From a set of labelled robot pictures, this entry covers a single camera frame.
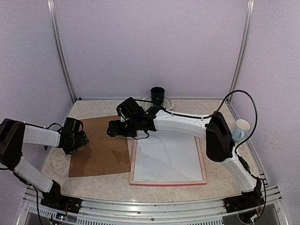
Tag brown backing board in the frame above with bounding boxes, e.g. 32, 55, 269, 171
68, 115, 131, 178

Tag right aluminium corner post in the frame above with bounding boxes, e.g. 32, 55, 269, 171
229, 0, 255, 92

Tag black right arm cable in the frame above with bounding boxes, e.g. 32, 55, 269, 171
135, 90, 267, 218

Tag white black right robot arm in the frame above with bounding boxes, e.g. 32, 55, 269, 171
106, 97, 262, 208

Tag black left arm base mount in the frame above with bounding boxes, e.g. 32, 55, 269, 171
41, 195, 83, 214

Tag light blue paper cup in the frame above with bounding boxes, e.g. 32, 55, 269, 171
232, 119, 250, 142

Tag dark green cup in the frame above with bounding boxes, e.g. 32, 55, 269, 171
150, 87, 165, 105

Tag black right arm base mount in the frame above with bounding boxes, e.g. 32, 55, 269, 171
224, 195, 264, 213

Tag striped ceramic plate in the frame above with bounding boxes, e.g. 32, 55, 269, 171
139, 96, 174, 111

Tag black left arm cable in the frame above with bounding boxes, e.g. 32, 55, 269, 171
44, 121, 64, 150

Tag left aluminium corner post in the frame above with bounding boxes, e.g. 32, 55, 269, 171
47, 0, 77, 104

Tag landscape photo print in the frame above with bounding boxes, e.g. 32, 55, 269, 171
133, 137, 203, 181

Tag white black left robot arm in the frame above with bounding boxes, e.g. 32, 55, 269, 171
0, 117, 90, 209

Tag aluminium corner post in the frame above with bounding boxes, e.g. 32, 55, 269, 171
229, 0, 255, 92
47, 0, 77, 104

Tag pink wooden picture frame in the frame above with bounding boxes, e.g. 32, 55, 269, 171
129, 137, 207, 187

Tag aluminium front rail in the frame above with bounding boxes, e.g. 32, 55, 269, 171
23, 185, 285, 225

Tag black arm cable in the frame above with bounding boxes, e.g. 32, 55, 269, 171
135, 90, 267, 218
44, 121, 64, 150

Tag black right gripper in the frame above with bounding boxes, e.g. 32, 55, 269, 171
106, 117, 138, 137

